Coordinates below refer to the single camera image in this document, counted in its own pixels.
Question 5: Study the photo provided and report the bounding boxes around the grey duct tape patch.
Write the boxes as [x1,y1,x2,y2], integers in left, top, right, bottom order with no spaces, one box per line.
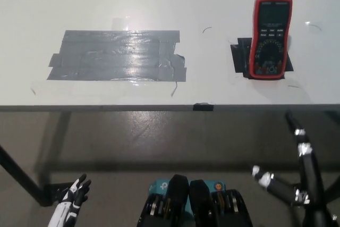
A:
[46,29,188,82]

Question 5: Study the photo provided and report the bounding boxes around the white and black left hand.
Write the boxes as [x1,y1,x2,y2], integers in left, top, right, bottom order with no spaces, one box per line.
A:
[47,173,92,227]

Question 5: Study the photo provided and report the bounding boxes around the black right hand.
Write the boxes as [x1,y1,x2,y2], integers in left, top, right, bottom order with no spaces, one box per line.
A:
[251,111,333,213]

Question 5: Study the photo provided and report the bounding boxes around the black table leg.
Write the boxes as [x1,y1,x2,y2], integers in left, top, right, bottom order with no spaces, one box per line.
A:
[325,176,340,204]
[0,144,51,206]

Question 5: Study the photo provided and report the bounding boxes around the black tape patch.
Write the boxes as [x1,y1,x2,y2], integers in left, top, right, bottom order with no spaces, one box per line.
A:
[230,37,294,79]

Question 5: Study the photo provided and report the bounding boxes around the black and teal robot torso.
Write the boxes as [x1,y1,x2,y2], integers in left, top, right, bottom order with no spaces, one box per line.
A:
[137,174,253,227]

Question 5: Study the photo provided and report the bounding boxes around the red multimeter with black stand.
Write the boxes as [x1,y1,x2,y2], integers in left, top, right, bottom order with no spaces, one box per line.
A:
[249,0,293,80]

